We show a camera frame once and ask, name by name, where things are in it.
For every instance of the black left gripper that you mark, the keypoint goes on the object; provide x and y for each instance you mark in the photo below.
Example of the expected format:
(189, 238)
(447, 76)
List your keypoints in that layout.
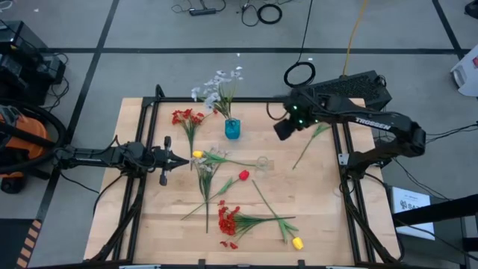
(164, 160)

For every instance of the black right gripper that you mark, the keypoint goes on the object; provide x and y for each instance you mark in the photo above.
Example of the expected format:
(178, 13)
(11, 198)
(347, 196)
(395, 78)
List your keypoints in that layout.
(285, 129)

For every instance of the yellow artificial tulip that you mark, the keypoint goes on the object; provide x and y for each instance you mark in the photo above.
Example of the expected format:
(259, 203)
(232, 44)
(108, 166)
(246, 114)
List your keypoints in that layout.
(297, 243)
(197, 154)

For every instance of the red artificial tulip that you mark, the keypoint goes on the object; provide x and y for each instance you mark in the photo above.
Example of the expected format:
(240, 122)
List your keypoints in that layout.
(319, 130)
(244, 175)

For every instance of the white artificial flower bunch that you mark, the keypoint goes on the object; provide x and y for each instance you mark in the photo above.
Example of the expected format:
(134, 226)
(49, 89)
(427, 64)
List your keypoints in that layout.
(225, 109)
(206, 187)

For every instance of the red artificial flower bunch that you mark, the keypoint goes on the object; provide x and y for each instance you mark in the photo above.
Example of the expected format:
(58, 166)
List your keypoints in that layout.
(227, 224)
(190, 119)

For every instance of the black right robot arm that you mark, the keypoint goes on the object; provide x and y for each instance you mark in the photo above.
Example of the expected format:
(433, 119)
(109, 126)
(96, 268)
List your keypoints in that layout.
(373, 123)

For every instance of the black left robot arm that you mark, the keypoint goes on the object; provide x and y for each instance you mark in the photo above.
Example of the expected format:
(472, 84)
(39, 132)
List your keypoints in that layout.
(93, 155)

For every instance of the clear glass vase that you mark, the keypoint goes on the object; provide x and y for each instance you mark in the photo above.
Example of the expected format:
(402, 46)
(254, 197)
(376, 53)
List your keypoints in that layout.
(262, 164)

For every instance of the blue glass vase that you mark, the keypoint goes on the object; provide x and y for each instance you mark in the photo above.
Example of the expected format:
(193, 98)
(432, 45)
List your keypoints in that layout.
(232, 130)

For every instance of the black power strip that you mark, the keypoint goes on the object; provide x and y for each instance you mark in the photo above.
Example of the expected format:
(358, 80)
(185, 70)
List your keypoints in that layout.
(202, 11)

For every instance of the white printed sign box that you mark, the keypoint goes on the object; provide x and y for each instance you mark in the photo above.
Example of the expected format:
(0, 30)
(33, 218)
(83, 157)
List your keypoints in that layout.
(411, 203)

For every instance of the orange shop vacuum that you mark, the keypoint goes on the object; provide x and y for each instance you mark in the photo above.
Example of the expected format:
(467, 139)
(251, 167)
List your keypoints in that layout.
(26, 138)

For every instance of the black metal beam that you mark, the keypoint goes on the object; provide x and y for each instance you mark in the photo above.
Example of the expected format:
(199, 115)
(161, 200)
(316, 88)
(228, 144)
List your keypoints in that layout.
(437, 211)

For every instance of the black electronics box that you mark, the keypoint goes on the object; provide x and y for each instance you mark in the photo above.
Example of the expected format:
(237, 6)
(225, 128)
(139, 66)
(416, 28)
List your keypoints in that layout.
(22, 78)

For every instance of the black striped floor mat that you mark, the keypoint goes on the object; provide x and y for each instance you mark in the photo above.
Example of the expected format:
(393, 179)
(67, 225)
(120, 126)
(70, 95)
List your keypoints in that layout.
(15, 243)

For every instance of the black equipment case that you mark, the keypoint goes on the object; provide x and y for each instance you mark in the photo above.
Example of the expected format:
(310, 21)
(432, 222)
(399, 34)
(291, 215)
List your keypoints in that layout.
(18, 37)

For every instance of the black stand base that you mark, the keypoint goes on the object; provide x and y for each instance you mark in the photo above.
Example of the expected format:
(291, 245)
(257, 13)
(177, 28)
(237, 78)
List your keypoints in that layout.
(472, 8)

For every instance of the black aluminium table frame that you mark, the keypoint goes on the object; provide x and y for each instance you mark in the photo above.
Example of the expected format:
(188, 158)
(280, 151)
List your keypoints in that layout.
(175, 99)

